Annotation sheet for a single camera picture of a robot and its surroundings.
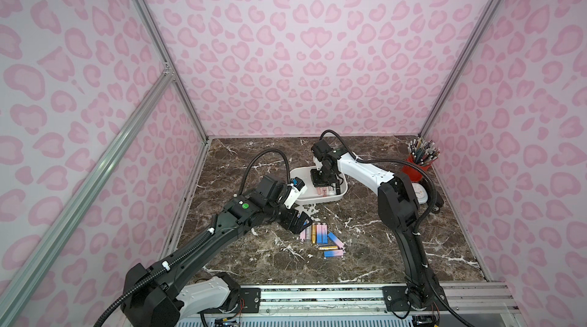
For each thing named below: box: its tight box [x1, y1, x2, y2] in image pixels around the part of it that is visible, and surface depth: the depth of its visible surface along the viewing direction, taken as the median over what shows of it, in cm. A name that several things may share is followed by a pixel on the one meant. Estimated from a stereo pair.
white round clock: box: [411, 182, 429, 204], surface depth 98 cm
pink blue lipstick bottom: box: [323, 249, 344, 258], surface depth 84 cm
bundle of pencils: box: [407, 133, 441, 166], surface depth 95 cm
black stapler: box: [431, 191, 445, 214], surface depth 94 cm
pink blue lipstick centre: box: [316, 223, 328, 244], surface depth 88 cm
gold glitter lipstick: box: [311, 223, 318, 245], surface depth 87 cm
